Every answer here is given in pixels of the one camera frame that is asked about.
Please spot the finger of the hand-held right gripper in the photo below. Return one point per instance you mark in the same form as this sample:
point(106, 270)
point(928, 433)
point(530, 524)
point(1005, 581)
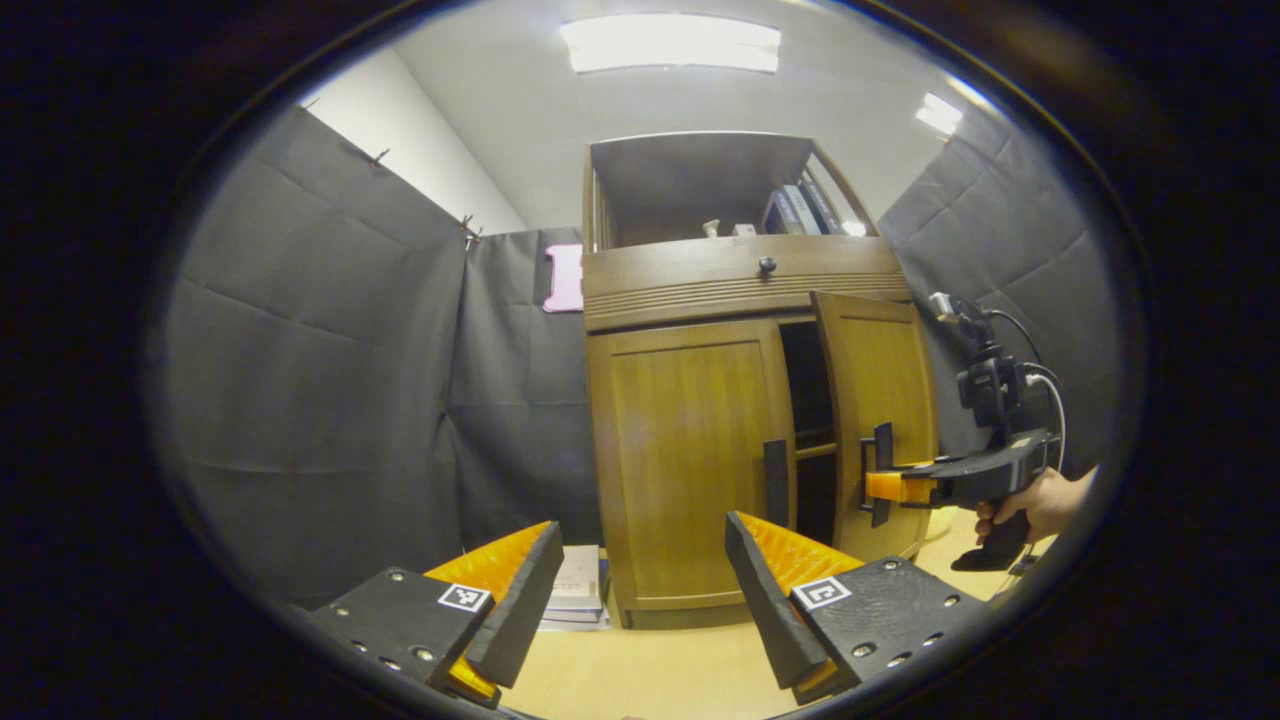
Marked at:
point(900, 487)

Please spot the wooden shoe cabinet door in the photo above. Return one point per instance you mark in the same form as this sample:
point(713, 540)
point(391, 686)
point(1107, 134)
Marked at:
point(680, 450)
point(880, 380)

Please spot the black drawer knob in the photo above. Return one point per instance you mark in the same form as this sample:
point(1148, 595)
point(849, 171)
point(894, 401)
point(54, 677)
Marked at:
point(767, 266)

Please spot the wooden double-door shoe cabinet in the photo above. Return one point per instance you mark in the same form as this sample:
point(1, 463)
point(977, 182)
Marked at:
point(740, 275)

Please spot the wooden cabinet drawer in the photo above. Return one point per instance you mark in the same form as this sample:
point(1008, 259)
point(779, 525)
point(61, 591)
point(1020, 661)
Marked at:
point(700, 265)

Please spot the dark grey book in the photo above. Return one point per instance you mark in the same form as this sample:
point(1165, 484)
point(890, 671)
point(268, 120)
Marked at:
point(775, 215)

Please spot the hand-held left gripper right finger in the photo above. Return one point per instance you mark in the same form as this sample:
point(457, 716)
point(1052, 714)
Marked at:
point(770, 610)

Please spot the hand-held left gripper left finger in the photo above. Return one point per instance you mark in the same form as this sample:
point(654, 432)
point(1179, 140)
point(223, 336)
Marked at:
point(525, 610)

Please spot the light grey book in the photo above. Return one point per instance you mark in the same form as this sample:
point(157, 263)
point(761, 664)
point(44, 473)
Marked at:
point(800, 210)

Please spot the dark blue book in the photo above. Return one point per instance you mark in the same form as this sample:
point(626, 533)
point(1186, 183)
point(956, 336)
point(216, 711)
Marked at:
point(822, 205)

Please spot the wooden cabinet shelf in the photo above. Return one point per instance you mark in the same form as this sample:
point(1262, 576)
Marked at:
point(815, 451)

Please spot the white book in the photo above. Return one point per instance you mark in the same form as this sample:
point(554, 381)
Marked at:
point(575, 620)
point(577, 580)

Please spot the small ceiling light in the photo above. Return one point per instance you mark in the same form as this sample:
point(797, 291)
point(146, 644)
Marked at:
point(938, 114)

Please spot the large ceiling light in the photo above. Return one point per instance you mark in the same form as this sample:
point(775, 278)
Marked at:
point(670, 45)

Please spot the black backdrop cloth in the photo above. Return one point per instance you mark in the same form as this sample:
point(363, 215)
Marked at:
point(320, 350)

